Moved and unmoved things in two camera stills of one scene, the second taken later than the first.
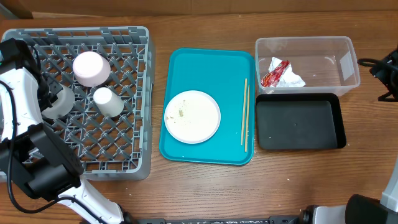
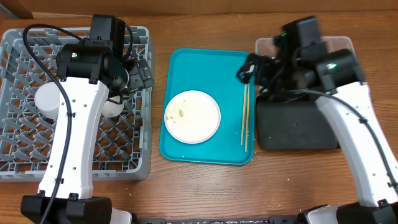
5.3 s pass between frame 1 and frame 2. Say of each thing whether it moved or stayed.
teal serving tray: stayed
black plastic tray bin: stayed
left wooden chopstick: stayed
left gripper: moved
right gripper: moved
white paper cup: stayed
